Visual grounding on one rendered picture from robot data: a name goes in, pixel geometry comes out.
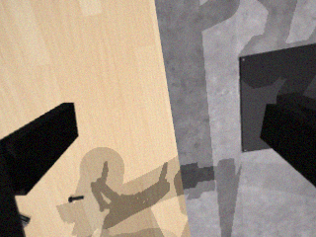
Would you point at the black eraser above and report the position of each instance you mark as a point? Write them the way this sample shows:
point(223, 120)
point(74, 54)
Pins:
point(25, 220)

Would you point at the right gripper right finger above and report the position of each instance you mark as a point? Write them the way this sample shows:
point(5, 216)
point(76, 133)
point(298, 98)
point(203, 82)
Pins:
point(292, 137)

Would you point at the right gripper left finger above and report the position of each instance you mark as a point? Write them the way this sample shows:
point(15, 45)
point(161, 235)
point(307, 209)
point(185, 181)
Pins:
point(26, 155)

